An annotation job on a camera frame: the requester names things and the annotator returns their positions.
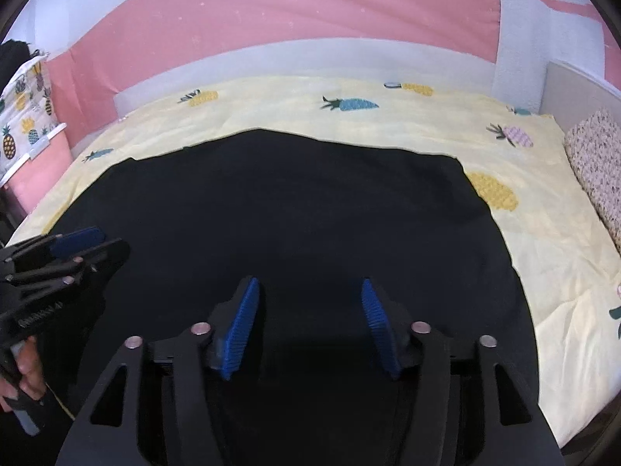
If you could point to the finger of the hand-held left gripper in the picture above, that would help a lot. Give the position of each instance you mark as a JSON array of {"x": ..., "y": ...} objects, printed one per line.
[
  {"x": 99, "y": 259},
  {"x": 77, "y": 240}
]

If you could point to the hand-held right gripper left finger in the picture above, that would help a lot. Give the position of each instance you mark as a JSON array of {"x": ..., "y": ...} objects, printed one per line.
[{"x": 240, "y": 320}]

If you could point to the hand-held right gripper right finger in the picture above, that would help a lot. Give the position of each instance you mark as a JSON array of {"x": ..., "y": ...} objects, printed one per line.
[{"x": 381, "y": 325}]

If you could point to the black jacket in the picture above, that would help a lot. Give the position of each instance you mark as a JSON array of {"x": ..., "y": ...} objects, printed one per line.
[{"x": 291, "y": 204}]

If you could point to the person's left hand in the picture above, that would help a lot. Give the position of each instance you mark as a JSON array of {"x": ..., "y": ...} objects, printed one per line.
[{"x": 33, "y": 371}]

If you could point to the pineapple print fabric bin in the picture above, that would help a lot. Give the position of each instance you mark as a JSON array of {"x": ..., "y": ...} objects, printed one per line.
[{"x": 26, "y": 116}]

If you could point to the yellow pineapple print bedsheet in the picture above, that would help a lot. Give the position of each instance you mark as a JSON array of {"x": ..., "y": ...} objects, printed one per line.
[{"x": 543, "y": 233}]

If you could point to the dark cloth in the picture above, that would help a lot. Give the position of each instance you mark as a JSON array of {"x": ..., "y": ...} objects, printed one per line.
[{"x": 14, "y": 60}]

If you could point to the floral pillow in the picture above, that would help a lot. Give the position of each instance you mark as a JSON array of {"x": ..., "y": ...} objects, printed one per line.
[{"x": 599, "y": 170}]

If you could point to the grey headboard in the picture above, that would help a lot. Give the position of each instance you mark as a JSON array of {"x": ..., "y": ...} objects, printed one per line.
[{"x": 572, "y": 92}]

